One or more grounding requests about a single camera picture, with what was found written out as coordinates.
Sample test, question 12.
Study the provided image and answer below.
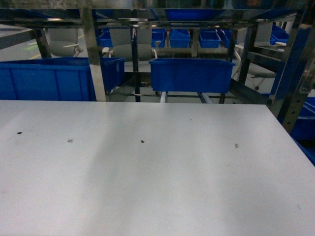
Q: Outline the blue crate centre on rack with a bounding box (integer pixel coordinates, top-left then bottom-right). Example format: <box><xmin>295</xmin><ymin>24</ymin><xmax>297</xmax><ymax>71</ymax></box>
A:
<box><xmin>149</xmin><ymin>58</ymin><xmax>235</xmax><ymax>93</ymax></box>

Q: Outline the blue crate on rack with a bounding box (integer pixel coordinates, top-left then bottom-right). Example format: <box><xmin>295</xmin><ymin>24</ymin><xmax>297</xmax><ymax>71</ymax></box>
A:
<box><xmin>149</xmin><ymin>58</ymin><xmax>235</xmax><ymax>93</ymax></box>
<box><xmin>0</xmin><ymin>57</ymin><xmax>126</xmax><ymax>102</ymax></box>

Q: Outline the small blue bin on shelf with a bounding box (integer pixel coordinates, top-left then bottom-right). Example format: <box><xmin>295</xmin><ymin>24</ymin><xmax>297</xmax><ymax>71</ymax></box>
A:
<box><xmin>170</xmin><ymin>29</ymin><xmax>190</xmax><ymax>48</ymax></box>

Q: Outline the small blue bin right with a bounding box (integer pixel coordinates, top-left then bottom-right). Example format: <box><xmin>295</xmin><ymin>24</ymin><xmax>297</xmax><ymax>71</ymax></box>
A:
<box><xmin>199</xmin><ymin>31</ymin><xmax>221</xmax><ymax>48</ymax></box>

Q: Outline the blue crate left on rack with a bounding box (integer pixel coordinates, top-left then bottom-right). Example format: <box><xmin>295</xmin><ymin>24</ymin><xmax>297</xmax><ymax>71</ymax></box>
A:
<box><xmin>0</xmin><ymin>57</ymin><xmax>126</xmax><ymax>102</ymax></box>

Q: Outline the stainless steel rack post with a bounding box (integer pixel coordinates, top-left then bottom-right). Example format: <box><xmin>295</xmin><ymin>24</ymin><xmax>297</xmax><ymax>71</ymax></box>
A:
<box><xmin>80</xmin><ymin>6</ymin><xmax>106</xmax><ymax>102</ymax></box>

